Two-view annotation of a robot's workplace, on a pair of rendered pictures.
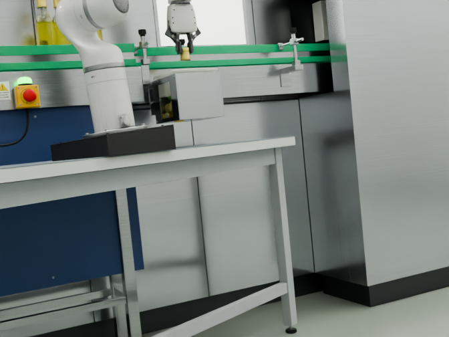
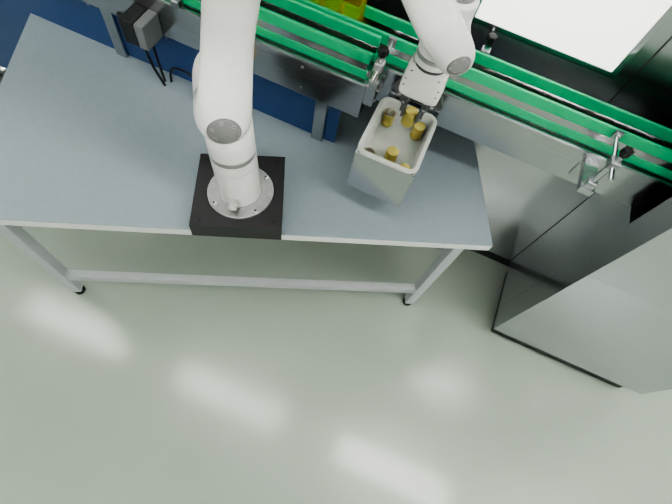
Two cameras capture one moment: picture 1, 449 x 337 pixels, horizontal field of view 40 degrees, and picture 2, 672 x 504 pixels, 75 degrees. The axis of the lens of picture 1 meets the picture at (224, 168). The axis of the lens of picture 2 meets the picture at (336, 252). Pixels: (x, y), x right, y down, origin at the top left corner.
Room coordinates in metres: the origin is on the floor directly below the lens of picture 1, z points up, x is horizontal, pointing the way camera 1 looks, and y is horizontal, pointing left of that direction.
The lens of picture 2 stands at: (1.48, -0.31, 1.92)
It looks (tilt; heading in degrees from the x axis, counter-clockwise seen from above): 64 degrees down; 33
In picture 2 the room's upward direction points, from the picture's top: 18 degrees clockwise
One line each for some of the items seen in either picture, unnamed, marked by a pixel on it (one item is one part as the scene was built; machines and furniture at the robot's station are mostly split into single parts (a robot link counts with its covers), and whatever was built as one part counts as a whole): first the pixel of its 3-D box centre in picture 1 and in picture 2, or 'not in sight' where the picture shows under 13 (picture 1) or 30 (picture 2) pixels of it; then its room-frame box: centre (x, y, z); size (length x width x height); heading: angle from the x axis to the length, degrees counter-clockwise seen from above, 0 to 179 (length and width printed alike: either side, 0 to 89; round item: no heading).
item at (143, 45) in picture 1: (141, 48); (381, 62); (2.26, 0.25, 1.12); 0.17 x 0.03 x 0.12; 27
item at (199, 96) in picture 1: (184, 99); (393, 146); (2.25, 0.12, 0.92); 0.27 x 0.17 x 0.15; 27
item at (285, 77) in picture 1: (292, 57); (599, 169); (2.55, -0.32, 1.07); 0.17 x 0.05 x 0.23; 27
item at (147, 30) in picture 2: not in sight; (141, 27); (1.88, 0.86, 0.96); 0.08 x 0.08 x 0.08; 27
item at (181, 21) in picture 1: (181, 17); (425, 77); (2.23, 0.10, 1.21); 0.10 x 0.07 x 0.11; 115
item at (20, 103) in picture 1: (27, 97); not in sight; (2.01, 0.61, 0.96); 0.07 x 0.07 x 0.07; 27
